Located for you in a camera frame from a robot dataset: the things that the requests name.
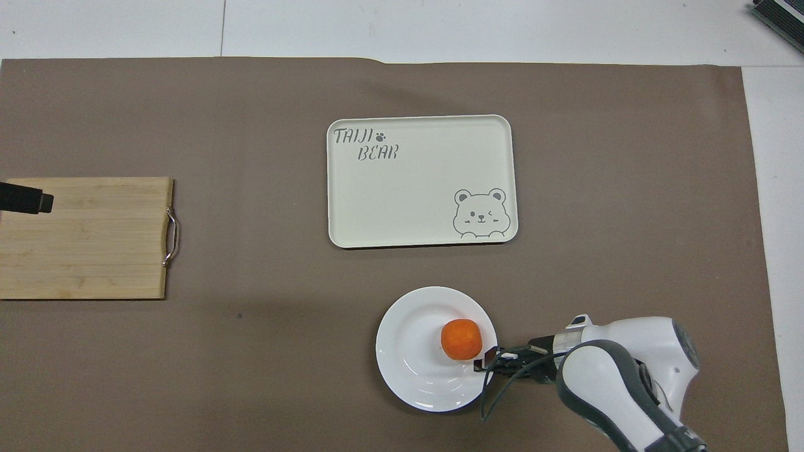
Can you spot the cream tray with bear print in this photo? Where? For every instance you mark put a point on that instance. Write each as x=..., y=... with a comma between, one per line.
x=414, y=188

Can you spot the black stand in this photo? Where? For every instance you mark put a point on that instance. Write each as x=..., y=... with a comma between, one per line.
x=782, y=16

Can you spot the white round plate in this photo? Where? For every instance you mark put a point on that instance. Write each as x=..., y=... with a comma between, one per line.
x=411, y=358

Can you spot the orange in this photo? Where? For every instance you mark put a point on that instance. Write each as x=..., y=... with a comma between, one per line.
x=461, y=339

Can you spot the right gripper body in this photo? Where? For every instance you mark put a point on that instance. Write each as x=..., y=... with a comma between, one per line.
x=539, y=345

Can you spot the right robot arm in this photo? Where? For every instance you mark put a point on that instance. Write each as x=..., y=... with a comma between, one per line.
x=634, y=358

